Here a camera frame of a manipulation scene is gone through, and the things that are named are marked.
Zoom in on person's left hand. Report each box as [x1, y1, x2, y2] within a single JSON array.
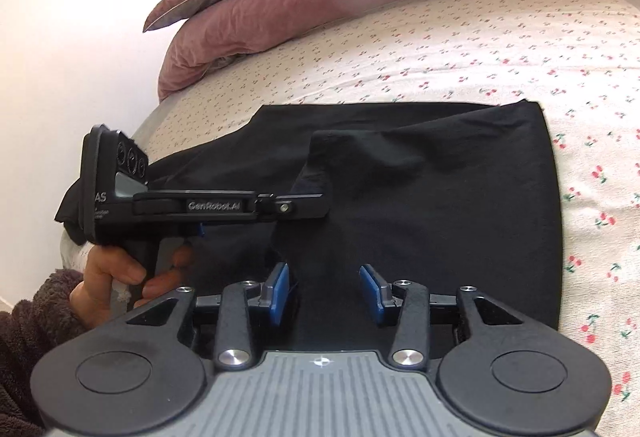
[[70, 244, 194, 329]]

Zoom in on dark fleece sleeve forearm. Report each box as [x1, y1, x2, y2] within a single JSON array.
[[0, 269, 86, 436]]

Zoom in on cherry print sheet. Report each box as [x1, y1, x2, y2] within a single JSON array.
[[60, 0, 640, 437]]

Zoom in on black pants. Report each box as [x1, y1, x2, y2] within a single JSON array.
[[53, 99, 564, 353]]

